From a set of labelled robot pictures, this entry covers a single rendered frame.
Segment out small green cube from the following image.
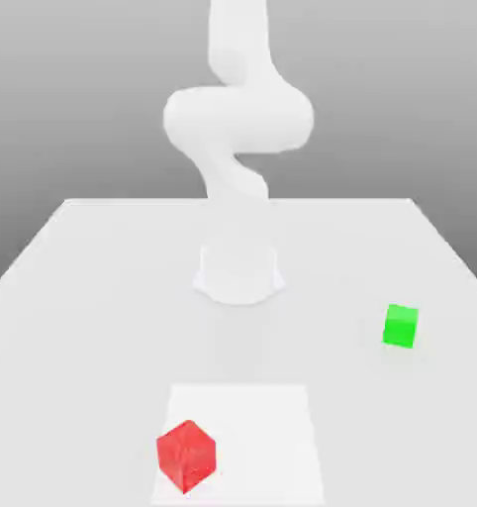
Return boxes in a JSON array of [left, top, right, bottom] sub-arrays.
[[381, 303, 421, 351]]

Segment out small red cube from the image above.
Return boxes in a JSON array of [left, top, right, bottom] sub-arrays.
[[155, 419, 218, 495]]

